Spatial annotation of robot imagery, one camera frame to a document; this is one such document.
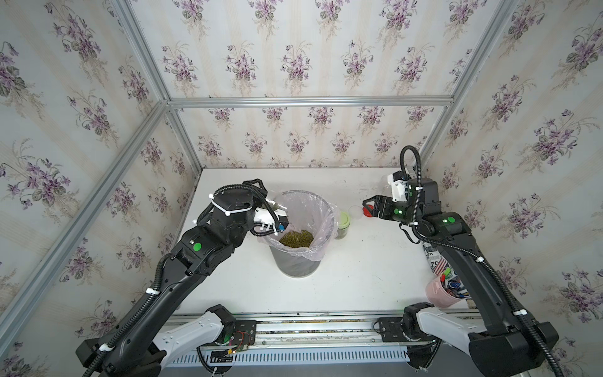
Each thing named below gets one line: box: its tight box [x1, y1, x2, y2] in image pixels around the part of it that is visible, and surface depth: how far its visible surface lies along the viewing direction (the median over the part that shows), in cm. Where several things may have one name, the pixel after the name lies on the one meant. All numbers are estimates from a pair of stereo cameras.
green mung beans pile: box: [279, 229, 315, 249], surface depth 94 cm
